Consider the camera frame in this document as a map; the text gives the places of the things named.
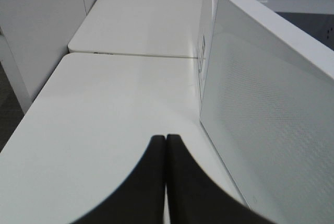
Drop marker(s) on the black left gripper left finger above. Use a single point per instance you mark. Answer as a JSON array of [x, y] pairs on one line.
[[140, 197]]

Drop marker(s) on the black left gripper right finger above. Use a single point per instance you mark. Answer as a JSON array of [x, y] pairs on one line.
[[193, 197]]

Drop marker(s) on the white microwave door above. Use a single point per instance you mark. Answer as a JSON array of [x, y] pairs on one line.
[[268, 109]]

